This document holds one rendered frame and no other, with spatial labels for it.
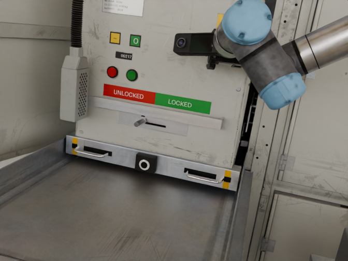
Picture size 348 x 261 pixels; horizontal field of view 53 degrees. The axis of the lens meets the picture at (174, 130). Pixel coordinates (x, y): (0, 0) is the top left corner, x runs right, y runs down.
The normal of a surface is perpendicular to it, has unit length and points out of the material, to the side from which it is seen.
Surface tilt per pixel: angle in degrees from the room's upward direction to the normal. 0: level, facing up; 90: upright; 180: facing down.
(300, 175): 90
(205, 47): 74
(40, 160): 90
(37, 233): 0
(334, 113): 90
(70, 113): 90
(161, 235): 0
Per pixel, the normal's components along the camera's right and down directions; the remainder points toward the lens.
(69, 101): -0.26, 0.25
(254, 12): 0.04, 0.03
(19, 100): 0.85, 0.25
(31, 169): 0.96, 0.18
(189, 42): -0.45, -0.07
